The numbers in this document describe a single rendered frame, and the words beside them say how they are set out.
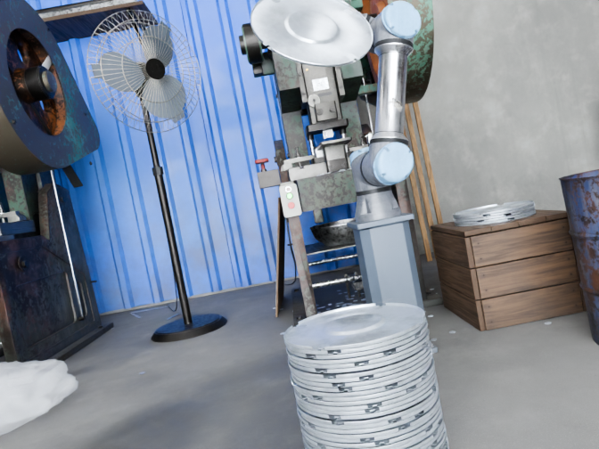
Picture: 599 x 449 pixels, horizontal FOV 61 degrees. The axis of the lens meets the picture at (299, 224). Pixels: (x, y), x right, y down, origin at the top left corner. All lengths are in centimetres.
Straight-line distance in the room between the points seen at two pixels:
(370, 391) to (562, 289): 114
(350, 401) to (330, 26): 83
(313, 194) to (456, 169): 179
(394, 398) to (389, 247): 74
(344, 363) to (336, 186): 139
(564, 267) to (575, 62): 253
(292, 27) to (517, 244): 107
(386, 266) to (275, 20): 81
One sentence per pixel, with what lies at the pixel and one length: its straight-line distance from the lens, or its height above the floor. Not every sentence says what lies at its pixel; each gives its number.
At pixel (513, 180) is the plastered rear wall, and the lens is 396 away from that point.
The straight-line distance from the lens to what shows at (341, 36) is 126.
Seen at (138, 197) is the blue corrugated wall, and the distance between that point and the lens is 369.
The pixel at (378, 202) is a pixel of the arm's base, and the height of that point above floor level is 50.
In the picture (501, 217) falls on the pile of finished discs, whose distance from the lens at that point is 190.
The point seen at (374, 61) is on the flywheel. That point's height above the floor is 121.
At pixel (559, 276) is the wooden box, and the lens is 194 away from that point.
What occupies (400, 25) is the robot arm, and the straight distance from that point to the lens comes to 160.
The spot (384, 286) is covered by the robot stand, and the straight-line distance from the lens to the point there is 163.
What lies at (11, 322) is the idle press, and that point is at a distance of 255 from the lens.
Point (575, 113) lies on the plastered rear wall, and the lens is 421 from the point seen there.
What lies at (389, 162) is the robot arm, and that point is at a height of 62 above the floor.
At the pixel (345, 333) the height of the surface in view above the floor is 29.
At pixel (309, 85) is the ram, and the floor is 107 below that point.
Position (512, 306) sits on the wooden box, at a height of 7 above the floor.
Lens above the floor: 57
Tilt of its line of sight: 3 degrees down
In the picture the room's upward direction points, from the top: 11 degrees counter-clockwise
